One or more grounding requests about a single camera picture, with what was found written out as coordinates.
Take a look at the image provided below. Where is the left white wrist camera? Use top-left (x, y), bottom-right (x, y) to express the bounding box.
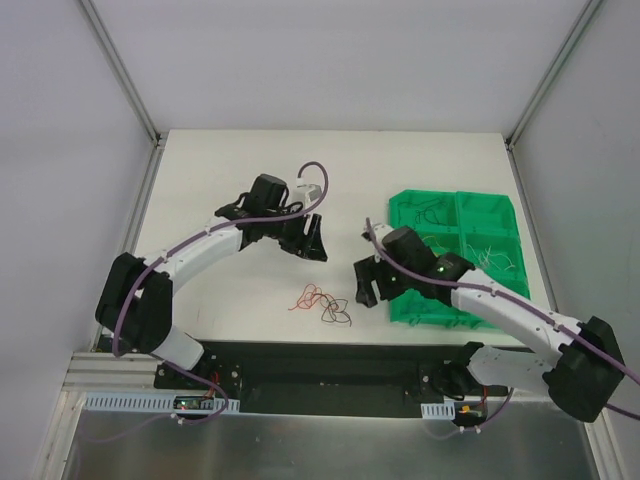
top-left (290, 177), bottom-right (323, 208)

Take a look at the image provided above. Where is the aluminium frame post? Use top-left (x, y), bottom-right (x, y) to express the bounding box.
top-left (504, 0), bottom-right (606, 149)
top-left (74, 0), bottom-right (169, 146)

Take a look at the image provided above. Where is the dark brown wire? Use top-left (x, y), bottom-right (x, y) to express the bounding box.
top-left (317, 294), bottom-right (354, 329)

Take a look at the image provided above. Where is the aluminium front rail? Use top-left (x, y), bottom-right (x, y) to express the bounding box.
top-left (62, 349), bottom-right (604, 401)

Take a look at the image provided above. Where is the left aluminium frame post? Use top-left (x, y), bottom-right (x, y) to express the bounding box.
top-left (74, 0), bottom-right (169, 146)

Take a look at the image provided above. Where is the green compartment tray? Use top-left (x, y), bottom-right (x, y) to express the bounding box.
top-left (388, 190), bottom-right (530, 330)

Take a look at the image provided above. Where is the yellow wire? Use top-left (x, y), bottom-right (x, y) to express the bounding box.
top-left (419, 234), bottom-right (459, 256)

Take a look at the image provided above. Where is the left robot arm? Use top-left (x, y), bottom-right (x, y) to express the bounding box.
top-left (95, 174), bottom-right (328, 389)

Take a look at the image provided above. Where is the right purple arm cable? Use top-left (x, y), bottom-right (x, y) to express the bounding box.
top-left (364, 217), bottom-right (640, 441)

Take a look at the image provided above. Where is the white wire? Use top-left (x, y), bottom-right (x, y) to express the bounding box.
top-left (472, 244), bottom-right (519, 274)

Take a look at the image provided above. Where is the right aluminium frame post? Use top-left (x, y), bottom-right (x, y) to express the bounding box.
top-left (504, 0), bottom-right (606, 149)

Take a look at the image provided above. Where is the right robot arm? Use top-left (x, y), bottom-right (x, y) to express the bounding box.
top-left (354, 222), bottom-right (639, 423)

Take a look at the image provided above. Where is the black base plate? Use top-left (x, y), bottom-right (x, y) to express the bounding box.
top-left (94, 337), bottom-right (516, 416)

